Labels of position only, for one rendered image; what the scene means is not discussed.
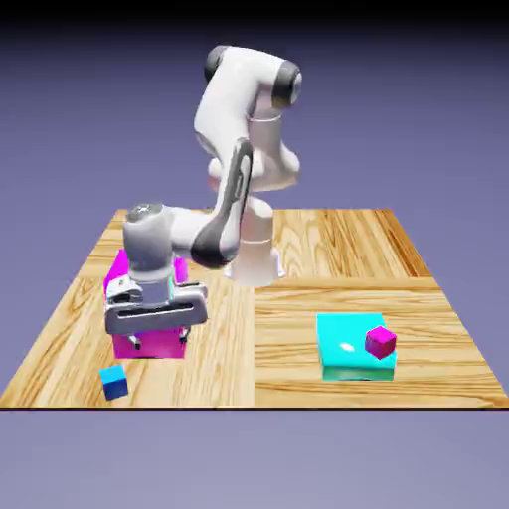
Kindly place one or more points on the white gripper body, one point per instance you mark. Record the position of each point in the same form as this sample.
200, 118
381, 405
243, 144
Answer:
155, 316

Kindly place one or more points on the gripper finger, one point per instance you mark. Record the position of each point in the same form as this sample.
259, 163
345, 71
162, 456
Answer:
183, 335
135, 342

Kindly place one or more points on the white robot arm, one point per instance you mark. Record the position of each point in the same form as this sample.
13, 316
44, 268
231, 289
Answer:
234, 119

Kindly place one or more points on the small blue cube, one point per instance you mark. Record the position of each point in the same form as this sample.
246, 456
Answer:
114, 382

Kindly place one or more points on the small magenta cube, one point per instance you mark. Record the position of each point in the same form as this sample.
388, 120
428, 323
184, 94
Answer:
379, 342

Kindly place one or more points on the large magenta box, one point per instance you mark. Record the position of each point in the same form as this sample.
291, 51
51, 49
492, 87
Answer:
159, 345

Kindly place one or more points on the large cyan box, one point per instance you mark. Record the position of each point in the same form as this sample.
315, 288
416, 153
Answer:
342, 338

